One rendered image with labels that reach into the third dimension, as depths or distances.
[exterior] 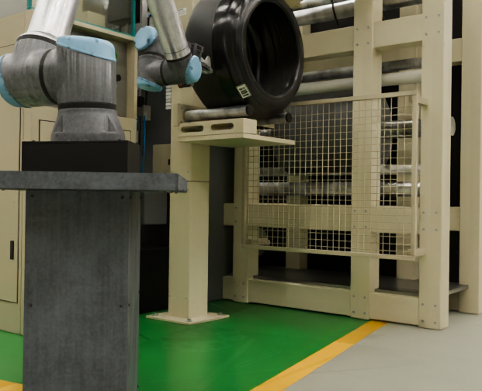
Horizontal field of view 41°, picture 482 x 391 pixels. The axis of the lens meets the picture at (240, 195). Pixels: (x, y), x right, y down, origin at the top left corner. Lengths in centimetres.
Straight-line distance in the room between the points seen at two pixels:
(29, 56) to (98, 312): 69
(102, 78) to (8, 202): 114
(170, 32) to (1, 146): 95
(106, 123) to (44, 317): 50
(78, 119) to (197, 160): 128
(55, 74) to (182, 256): 137
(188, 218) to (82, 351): 131
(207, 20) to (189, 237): 93
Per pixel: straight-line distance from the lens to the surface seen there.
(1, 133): 276
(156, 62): 227
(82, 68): 167
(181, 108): 277
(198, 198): 286
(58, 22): 188
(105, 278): 159
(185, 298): 287
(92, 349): 163
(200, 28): 262
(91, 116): 165
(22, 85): 179
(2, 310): 277
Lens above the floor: 54
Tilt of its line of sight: level
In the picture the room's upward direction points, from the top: 1 degrees clockwise
